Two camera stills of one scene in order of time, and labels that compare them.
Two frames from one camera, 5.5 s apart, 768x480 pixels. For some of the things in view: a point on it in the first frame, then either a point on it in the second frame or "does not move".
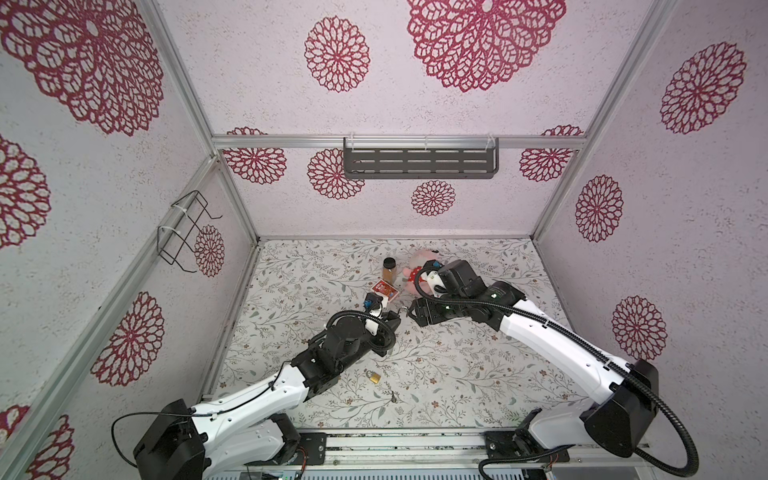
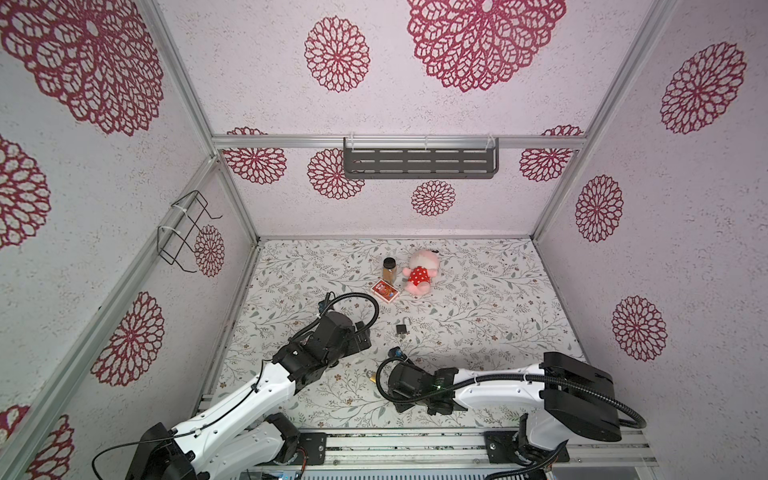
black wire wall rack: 177,245 does not move
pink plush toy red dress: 411,272 does not move
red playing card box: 384,289 does not move
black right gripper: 432,316 -> 396,401
